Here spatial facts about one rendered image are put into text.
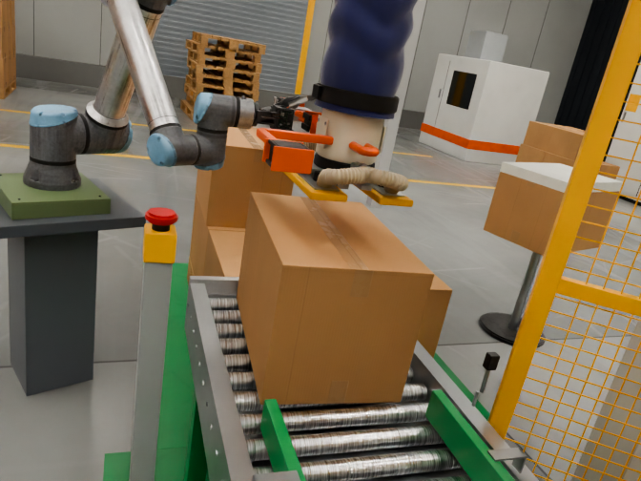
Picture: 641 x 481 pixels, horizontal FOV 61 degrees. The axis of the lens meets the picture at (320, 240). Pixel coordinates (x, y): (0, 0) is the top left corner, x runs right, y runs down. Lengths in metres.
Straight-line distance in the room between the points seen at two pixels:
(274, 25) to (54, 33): 4.06
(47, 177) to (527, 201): 2.28
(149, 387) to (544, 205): 2.23
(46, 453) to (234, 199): 1.29
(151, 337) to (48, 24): 10.32
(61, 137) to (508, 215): 2.23
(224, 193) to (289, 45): 9.35
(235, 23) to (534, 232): 9.23
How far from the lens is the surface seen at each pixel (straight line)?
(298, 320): 1.35
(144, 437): 1.52
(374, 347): 1.46
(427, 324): 2.48
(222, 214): 2.64
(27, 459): 2.17
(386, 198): 1.42
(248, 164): 2.58
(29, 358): 2.34
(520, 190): 3.10
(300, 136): 1.41
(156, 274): 1.27
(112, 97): 2.08
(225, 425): 1.33
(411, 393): 1.67
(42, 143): 2.10
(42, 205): 2.01
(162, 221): 1.21
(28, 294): 2.20
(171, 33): 11.34
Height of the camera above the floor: 1.44
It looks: 19 degrees down
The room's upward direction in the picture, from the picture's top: 10 degrees clockwise
